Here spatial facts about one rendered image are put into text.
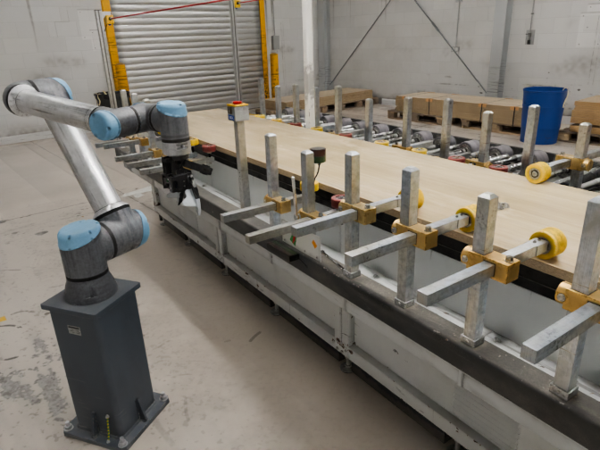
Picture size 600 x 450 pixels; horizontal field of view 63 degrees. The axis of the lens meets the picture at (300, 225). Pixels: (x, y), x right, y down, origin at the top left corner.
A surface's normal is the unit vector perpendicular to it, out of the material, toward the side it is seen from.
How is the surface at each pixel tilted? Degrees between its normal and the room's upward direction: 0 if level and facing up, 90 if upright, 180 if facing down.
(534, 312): 90
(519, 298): 90
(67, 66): 90
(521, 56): 90
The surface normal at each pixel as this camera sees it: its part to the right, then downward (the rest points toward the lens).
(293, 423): -0.04, -0.93
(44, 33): 0.64, 0.26
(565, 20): -0.77, 0.26
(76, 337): -0.34, 0.36
